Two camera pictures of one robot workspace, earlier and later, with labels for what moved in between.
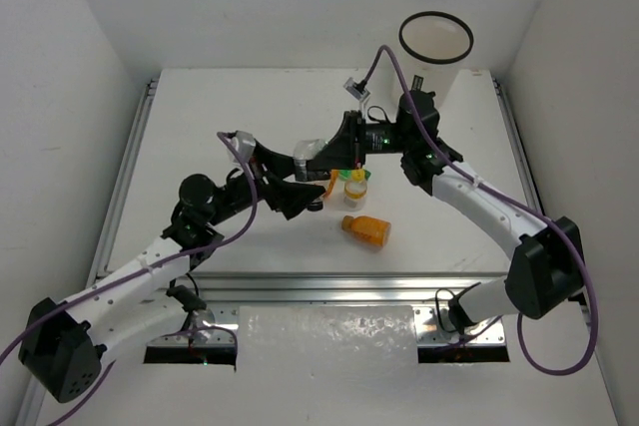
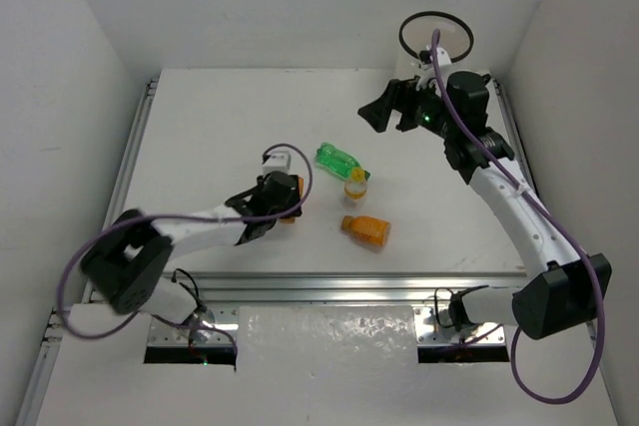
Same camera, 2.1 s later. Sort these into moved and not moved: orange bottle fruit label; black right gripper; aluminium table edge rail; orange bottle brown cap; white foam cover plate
Moved: orange bottle fruit label; black right gripper
Not moved: white foam cover plate; aluminium table edge rail; orange bottle brown cap
